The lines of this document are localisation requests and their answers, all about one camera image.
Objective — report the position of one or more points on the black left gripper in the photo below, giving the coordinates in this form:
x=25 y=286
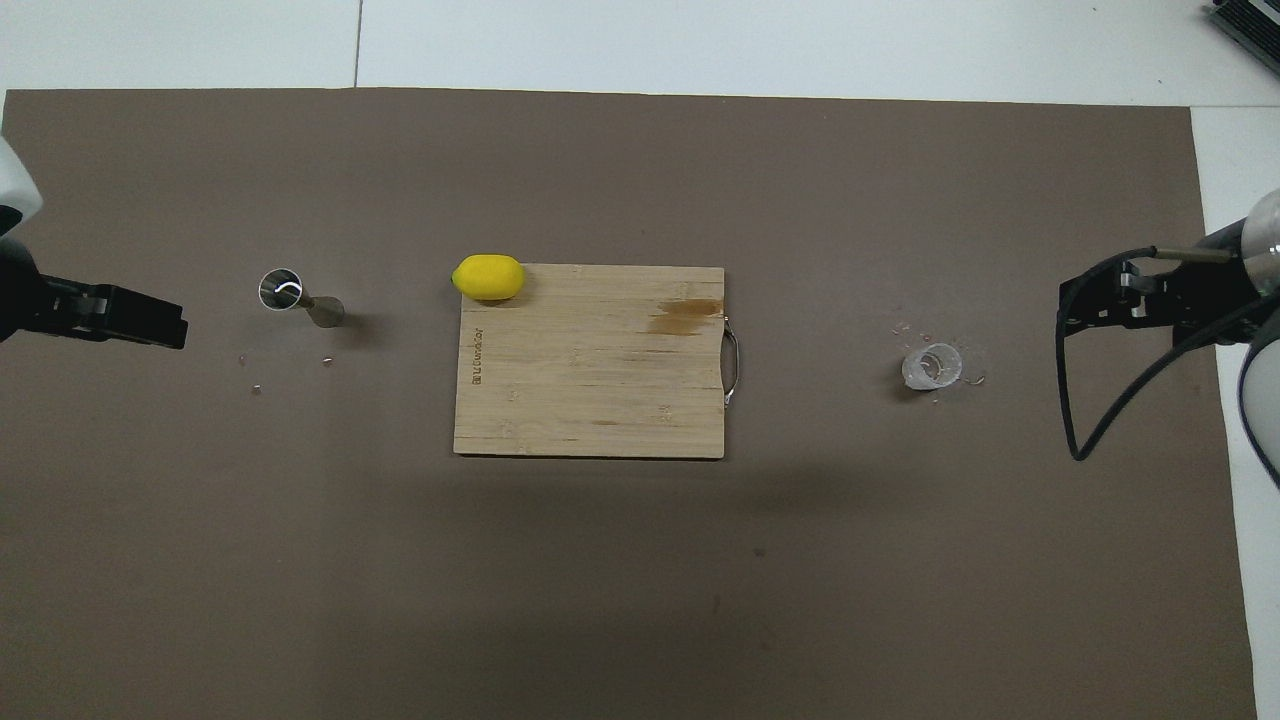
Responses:
x=25 y=300

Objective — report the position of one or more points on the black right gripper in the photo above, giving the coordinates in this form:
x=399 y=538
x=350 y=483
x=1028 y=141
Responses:
x=1195 y=295

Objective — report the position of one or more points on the steel double jigger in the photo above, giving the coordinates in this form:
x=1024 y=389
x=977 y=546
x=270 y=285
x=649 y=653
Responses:
x=283 y=290

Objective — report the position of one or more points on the clear plastic cup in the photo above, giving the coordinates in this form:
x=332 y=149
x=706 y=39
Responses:
x=932 y=367

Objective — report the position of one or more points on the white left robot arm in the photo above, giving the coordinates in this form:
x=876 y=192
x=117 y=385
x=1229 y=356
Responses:
x=15 y=190

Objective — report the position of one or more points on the grey ribbed metal device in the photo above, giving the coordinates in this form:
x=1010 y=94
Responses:
x=1250 y=25

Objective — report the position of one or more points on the yellow lemon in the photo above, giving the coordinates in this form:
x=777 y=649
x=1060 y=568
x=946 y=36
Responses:
x=488 y=278

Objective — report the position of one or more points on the bamboo cutting board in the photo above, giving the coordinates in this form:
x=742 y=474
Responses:
x=590 y=370

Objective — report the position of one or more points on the brown table mat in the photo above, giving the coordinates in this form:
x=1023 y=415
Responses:
x=640 y=600

